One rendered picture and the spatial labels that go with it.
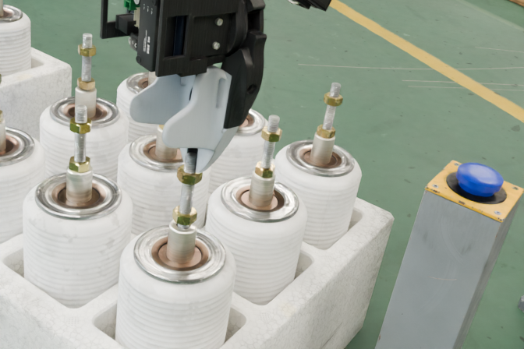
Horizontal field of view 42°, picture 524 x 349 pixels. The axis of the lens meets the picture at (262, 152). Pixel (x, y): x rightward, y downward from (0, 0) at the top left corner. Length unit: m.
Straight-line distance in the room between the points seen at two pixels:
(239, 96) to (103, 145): 0.31
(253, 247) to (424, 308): 0.17
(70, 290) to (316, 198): 0.26
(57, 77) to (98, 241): 0.50
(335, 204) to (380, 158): 0.62
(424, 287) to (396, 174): 0.65
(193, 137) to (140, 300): 0.15
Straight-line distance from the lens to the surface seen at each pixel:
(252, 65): 0.45
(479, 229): 0.60
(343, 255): 0.72
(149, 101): 0.49
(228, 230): 0.62
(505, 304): 1.05
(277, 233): 0.62
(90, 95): 0.75
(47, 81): 1.06
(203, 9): 0.42
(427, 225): 0.62
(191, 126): 0.47
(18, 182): 0.68
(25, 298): 0.63
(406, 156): 1.36
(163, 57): 0.41
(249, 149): 0.76
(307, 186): 0.70
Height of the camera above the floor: 0.60
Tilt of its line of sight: 28 degrees down
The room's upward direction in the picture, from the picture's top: 10 degrees clockwise
